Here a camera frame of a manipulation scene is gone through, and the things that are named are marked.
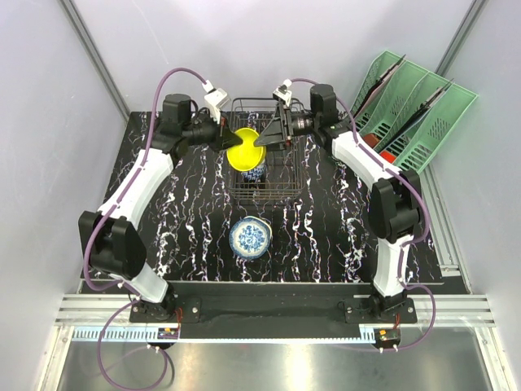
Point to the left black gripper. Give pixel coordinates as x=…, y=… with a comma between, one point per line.
x=224, y=137

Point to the red block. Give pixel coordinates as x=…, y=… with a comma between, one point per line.
x=388, y=157

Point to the brown block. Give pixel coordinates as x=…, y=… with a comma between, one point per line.
x=371, y=140

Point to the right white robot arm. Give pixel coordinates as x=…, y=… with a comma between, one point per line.
x=396, y=208

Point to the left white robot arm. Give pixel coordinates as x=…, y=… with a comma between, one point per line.
x=113, y=251

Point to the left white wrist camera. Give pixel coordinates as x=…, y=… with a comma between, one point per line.
x=215, y=99

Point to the yellow green bowl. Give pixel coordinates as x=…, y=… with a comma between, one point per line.
x=246, y=156

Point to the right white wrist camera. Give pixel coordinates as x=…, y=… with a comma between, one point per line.
x=283, y=93

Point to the green file organizer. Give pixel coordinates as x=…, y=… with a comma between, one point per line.
x=409, y=110

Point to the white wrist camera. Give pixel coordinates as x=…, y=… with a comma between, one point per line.
x=215, y=99
x=283, y=93

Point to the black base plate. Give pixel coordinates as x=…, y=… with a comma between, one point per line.
x=275, y=311

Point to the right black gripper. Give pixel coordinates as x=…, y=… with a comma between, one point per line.
x=274, y=137

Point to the wire dish rack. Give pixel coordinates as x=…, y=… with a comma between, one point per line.
x=283, y=177

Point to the red patterned bowl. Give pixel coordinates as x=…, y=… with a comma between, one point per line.
x=255, y=174

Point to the blue white patterned bowl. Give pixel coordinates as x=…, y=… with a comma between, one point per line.
x=250, y=237

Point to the black folder in organizer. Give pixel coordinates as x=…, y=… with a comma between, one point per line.
x=378, y=85

